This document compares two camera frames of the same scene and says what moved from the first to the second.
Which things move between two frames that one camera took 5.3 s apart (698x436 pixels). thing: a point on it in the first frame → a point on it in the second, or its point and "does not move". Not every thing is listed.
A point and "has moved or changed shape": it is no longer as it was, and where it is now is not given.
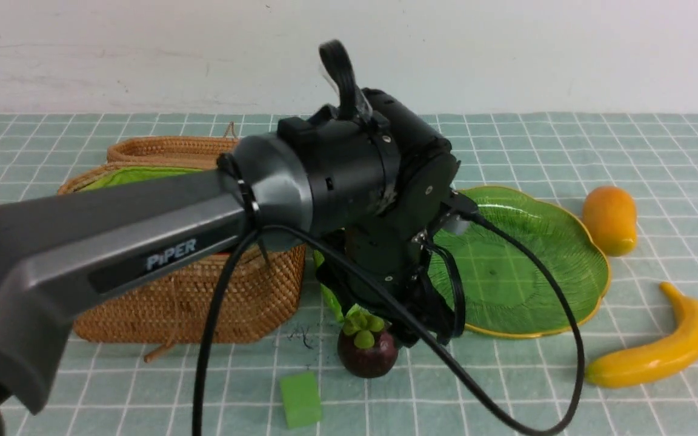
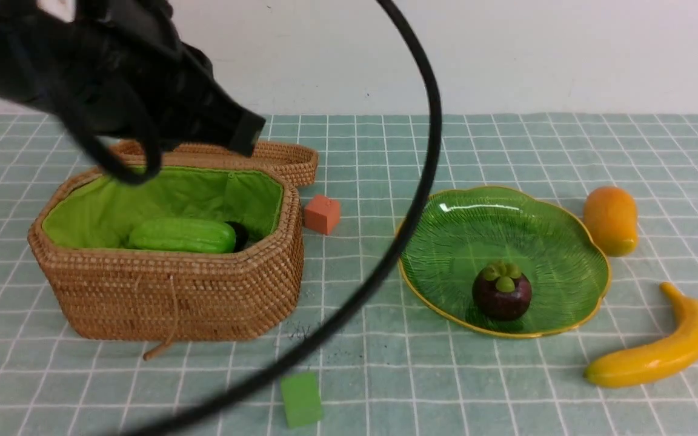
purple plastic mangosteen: [367, 347] → [501, 291]
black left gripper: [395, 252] → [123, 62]
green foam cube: [301, 399] does not move
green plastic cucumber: [330, 299] has moved or changed shape
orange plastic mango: [610, 217] does not move
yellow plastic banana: [634, 367] does not move
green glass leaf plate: [503, 296] does not move
